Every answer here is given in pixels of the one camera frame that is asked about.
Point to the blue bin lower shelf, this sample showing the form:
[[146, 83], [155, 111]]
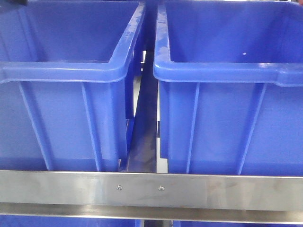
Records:
[[40, 221]]

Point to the blue bin front right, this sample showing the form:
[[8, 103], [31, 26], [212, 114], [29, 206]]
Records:
[[231, 86]]

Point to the blue bin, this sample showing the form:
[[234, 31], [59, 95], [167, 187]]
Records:
[[231, 86], [66, 83]]

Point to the blue bin front left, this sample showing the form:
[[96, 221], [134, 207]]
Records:
[[66, 83]]

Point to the steel shelf front rail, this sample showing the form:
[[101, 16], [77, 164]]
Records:
[[214, 198]]

